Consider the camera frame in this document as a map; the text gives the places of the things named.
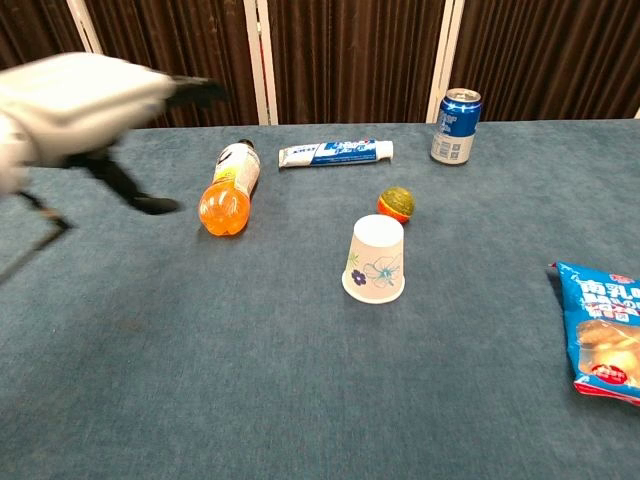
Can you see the blue velvet tablecloth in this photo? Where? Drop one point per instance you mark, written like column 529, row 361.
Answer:
column 320, row 390

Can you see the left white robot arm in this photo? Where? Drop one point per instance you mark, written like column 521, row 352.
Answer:
column 9, row 160

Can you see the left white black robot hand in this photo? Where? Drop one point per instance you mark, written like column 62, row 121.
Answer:
column 80, row 100

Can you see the orange green ball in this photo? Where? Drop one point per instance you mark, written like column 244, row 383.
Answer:
column 400, row 200

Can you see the blue white toothpaste tube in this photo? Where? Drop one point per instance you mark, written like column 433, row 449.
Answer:
column 335, row 152

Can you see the dark brown curtain panel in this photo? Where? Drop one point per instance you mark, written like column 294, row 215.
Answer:
column 35, row 30
column 555, row 55
column 355, row 60
column 180, row 35

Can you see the blue snack bag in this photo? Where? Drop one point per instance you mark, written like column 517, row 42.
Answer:
column 607, row 320

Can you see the orange soda plastic bottle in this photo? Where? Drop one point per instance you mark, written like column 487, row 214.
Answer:
column 227, row 200

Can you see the white floral paper cup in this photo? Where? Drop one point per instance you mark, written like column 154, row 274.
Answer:
column 377, row 260

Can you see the blue drink can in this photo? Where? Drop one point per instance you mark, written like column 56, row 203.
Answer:
column 454, row 130

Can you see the white screen frame post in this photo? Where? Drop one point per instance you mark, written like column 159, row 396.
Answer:
column 261, row 60
column 444, row 55
column 85, row 27

